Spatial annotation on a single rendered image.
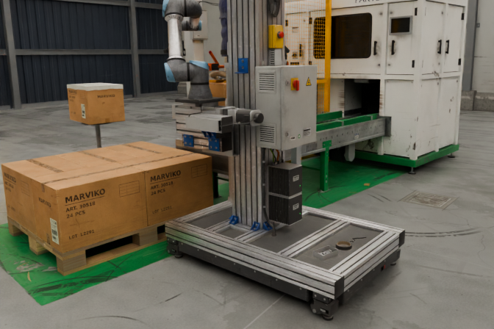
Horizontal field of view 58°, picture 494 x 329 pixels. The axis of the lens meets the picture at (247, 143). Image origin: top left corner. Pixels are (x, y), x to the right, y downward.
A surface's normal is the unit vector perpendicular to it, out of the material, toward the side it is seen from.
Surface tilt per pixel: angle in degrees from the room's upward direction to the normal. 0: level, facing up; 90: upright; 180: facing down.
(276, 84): 90
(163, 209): 90
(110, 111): 90
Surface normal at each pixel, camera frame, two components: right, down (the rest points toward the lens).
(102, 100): 0.64, 0.14
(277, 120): -0.65, 0.15
